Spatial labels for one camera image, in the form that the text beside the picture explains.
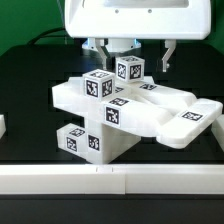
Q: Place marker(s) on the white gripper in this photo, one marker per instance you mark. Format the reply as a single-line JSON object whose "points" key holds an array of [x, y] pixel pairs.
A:
{"points": [[141, 19]]}

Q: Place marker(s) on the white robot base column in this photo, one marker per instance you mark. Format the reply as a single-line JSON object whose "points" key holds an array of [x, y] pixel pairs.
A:
{"points": [[113, 45]]}

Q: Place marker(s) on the white chair back frame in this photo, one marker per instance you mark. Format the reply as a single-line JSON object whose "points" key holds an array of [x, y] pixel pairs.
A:
{"points": [[174, 117]]}

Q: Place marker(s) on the white front rail bar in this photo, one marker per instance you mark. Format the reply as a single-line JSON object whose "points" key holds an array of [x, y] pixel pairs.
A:
{"points": [[112, 179]]}

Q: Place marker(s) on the white block right edge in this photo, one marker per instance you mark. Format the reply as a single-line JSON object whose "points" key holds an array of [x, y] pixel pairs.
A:
{"points": [[218, 130]]}

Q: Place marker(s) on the white tagged cube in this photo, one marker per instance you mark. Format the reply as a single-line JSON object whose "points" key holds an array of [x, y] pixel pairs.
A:
{"points": [[99, 84], [129, 68]]}

